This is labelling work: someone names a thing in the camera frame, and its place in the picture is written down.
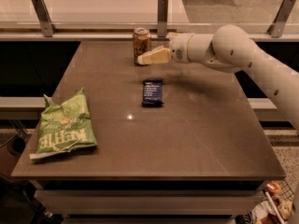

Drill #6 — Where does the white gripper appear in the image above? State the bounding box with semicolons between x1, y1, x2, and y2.
137;32;193;65

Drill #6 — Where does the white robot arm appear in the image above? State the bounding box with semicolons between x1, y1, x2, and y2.
137;25;299;132

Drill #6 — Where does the orange LaCroix soda can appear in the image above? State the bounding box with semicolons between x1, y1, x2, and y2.
133;27;151;64

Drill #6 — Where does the green Kettle chip bag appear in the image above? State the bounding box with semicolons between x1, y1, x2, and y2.
29;89;97;161

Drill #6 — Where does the dark blue snack bar wrapper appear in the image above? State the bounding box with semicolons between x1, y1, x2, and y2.
142;78;164;107

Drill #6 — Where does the black round stool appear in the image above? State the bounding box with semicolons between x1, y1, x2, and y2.
7;137;26;156

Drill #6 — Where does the middle metal railing bracket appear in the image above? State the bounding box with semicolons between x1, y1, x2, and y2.
157;0;168;37

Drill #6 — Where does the metal railing bracket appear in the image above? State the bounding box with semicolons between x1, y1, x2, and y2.
31;0;55;37
267;0;297;38
157;0;168;37

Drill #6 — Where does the right metal railing bracket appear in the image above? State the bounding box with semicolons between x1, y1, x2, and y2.
267;0;297;38

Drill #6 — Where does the left metal railing bracket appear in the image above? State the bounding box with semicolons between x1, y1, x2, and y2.
31;0;55;37

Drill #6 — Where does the wire basket with snacks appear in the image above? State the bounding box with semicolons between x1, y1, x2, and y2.
235;180;299;224

